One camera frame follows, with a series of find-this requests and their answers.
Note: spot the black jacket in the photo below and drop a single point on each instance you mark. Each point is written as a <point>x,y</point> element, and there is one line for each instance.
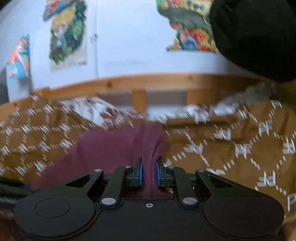
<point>258,36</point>

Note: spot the green yellow wall poster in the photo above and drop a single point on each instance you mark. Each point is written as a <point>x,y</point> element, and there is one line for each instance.
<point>68,41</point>

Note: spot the orange blue wall poster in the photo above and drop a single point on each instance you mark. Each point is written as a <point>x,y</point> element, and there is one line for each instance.
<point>19,61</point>

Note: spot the colourful floral wall poster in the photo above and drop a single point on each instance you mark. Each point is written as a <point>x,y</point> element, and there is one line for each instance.
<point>190,19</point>

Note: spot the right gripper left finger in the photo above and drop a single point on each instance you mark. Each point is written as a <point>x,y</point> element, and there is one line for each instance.
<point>108,189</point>

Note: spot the maroon long sleeve shirt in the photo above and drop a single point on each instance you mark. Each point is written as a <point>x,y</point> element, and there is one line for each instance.
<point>100,149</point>

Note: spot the white floral bed sheet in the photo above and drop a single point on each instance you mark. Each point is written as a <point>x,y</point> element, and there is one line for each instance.
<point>106,115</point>

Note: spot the wooden bed frame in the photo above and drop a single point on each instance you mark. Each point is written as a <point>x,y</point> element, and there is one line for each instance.
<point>200,88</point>

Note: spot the brown PF patterned duvet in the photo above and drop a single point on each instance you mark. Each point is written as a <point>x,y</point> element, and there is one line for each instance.
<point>255,146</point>

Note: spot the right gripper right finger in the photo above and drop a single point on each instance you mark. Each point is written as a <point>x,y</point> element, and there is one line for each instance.
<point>189,189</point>

